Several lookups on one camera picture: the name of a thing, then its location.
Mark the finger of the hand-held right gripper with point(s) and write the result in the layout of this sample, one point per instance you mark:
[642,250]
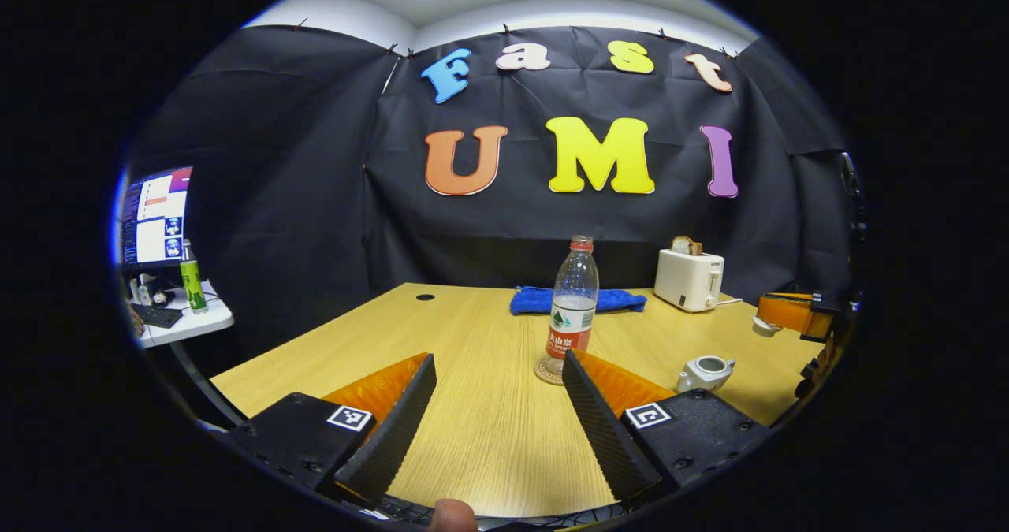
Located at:
[824,315]
[820,366]

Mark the green bottle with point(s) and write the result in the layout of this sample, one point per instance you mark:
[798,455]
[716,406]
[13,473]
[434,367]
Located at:
[192,284]

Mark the white floral teacup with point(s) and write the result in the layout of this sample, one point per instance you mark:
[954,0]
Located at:
[705,374]

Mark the computer monitor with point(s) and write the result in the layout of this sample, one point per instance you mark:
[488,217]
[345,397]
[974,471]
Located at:
[158,217]

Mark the white toaster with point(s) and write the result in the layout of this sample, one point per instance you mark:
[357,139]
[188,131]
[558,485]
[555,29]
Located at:
[687,280]

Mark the round wooden coaster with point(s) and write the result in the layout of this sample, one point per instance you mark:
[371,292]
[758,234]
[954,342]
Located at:
[545,373]

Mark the clear plastic water bottle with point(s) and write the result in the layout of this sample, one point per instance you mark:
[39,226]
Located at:
[573,303]

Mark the white side table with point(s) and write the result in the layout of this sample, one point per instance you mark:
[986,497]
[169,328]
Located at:
[201,323]

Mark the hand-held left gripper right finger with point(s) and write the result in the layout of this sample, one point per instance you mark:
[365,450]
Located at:
[607,429]

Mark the blue towel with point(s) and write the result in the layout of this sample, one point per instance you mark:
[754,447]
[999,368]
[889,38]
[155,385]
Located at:
[532,302]

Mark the black keyboard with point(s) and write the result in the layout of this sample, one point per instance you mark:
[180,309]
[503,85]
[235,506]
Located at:
[158,316]

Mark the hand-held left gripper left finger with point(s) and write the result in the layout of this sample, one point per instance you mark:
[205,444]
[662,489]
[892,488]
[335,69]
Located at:
[394,429]

